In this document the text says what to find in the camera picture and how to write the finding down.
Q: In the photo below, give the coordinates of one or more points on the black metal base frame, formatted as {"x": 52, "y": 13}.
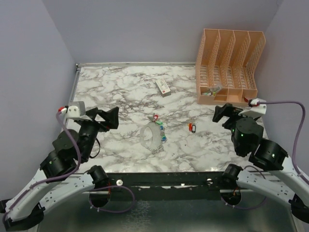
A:
{"x": 160, "y": 186}

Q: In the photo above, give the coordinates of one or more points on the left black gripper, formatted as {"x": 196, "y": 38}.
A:
{"x": 111, "y": 116}

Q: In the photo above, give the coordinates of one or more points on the clear bag of items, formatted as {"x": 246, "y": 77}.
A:
{"x": 212, "y": 91}

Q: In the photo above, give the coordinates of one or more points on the large grey keyring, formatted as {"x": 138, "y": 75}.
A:
{"x": 150, "y": 137}

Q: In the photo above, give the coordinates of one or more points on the small white cardboard box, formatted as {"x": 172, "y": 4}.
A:
{"x": 163, "y": 87}

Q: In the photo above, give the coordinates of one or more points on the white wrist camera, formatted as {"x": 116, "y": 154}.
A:
{"x": 256, "y": 108}
{"x": 75, "y": 111}

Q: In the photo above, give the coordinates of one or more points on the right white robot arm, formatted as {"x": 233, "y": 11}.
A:
{"x": 267, "y": 155}

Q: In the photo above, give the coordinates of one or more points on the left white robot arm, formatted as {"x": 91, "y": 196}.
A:
{"x": 72, "y": 147}

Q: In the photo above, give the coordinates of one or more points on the aluminium rail frame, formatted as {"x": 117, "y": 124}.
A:
{"x": 48, "y": 89}

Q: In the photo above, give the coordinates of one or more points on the orange plastic file organizer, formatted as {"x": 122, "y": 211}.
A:
{"x": 229, "y": 58}

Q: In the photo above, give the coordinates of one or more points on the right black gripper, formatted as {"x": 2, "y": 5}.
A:
{"x": 225, "y": 110}

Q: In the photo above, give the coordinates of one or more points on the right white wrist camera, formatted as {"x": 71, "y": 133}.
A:
{"x": 256, "y": 108}

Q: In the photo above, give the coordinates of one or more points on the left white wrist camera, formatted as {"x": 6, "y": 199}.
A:
{"x": 75, "y": 111}

